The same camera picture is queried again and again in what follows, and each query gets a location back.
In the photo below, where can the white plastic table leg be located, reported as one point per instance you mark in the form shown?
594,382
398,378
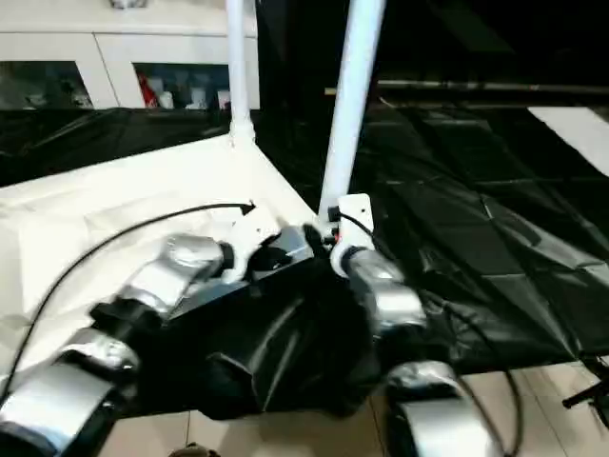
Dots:
240,71
352,95

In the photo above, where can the white plastic table top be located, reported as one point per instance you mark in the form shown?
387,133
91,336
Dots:
119,190

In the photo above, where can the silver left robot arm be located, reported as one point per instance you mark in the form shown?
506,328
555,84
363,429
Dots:
181,266

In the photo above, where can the yellow label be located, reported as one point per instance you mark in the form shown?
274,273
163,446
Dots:
330,90

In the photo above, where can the black plastic mat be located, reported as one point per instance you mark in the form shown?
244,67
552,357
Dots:
476,190

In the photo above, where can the white blue carton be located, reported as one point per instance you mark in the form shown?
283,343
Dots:
197,97

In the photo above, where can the dark rounded robot foot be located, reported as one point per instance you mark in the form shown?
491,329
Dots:
190,450

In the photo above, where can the red box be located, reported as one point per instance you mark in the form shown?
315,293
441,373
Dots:
148,93

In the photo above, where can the large black box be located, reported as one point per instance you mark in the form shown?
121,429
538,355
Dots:
428,43

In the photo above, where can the white glass-door cabinet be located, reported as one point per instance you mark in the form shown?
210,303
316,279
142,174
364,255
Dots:
119,52

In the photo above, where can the grey flat board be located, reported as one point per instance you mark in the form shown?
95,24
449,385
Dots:
575,138

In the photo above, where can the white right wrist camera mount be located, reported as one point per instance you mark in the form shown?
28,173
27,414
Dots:
354,224

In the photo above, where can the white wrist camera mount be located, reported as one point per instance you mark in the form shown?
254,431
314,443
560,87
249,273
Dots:
247,238
354,224

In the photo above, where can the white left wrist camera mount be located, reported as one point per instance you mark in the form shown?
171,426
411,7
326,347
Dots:
247,238

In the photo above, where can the dark horizontal metal rail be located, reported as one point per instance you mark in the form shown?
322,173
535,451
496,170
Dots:
499,86

